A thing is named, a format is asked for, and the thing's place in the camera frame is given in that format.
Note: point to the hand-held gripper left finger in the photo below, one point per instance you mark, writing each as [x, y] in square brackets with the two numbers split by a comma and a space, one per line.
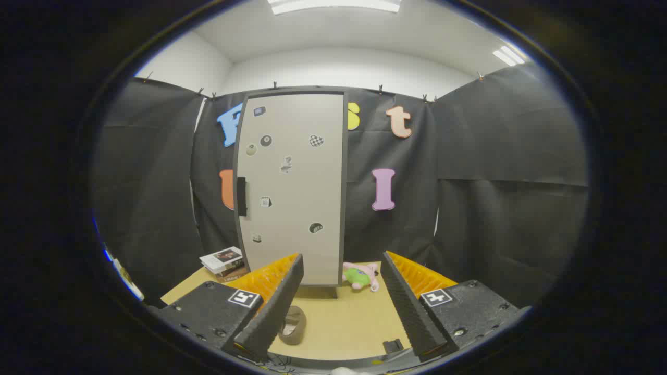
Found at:
[276, 307]

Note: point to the small black object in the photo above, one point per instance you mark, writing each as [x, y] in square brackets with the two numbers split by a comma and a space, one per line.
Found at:
[392, 345]

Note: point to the brown book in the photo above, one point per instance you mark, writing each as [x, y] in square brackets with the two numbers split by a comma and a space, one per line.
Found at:
[235, 274]

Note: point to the brown fluffy shoe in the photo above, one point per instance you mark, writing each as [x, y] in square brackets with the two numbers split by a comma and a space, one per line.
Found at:
[293, 325]

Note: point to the pink and green plush toy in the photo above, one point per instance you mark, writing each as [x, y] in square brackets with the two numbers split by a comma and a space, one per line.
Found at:
[359, 275]

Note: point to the black backdrop cloth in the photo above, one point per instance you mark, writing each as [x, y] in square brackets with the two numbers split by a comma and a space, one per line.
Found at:
[469, 208]

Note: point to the white object with gold part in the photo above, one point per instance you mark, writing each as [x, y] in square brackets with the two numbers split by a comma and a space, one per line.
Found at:
[127, 281]

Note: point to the grey shoe cabinet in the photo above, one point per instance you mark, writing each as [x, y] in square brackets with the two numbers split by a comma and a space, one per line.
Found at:
[345, 182]

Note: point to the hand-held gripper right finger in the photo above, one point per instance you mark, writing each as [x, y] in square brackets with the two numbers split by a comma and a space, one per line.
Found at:
[409, 307]

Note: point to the white magazine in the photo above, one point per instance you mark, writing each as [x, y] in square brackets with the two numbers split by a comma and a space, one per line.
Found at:
[221, 256]

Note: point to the ceiling light panel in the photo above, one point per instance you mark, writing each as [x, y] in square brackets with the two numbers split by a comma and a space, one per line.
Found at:
[508, 54]
[333, 5]

